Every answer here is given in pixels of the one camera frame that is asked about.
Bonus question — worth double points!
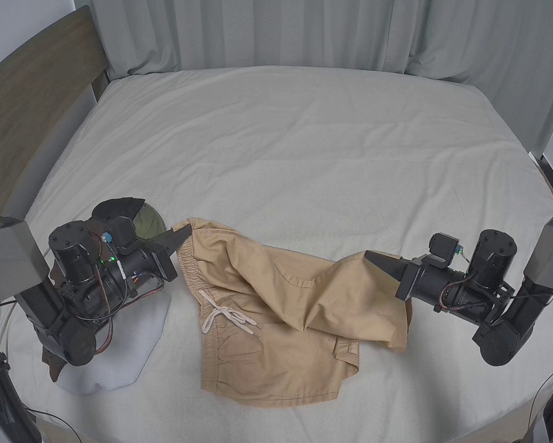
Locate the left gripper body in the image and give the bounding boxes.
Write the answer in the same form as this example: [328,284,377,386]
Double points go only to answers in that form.
[100,242,179,305]

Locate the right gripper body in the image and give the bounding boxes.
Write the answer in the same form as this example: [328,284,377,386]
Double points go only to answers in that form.
[396,257,471,315]

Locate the tan shorts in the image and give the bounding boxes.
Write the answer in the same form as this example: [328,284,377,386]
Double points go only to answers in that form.
[173,218,413,405]

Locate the bed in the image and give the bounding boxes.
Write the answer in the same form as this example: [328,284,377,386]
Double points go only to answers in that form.
[0,6,553,443]

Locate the green garment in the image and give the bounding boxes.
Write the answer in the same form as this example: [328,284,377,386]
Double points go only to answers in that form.
[131,203,167,243]

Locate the black garment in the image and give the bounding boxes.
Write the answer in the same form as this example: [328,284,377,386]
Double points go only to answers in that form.
[93,198,146,229]

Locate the white garment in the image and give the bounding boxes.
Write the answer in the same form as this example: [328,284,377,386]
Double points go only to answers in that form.
[57,291,171,395]

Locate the brown garment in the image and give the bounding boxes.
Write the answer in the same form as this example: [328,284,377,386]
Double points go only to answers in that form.
[42,217,109,383]

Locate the pale green curtain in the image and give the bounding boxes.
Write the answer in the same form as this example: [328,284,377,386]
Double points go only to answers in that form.
[69,0,412,82]
[389,0,553,160]

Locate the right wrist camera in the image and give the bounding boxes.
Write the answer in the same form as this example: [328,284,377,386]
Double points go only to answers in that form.
[426,233,462,269]

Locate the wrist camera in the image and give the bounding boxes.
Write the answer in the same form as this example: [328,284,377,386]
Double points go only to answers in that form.
[102,216,140,255]
[426,233,462,269]

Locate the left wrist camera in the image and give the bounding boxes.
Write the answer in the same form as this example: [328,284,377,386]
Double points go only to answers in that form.
[102,216,140,255]

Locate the black cable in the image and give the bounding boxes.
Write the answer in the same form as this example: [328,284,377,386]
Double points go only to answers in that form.
[25,409,75,443]

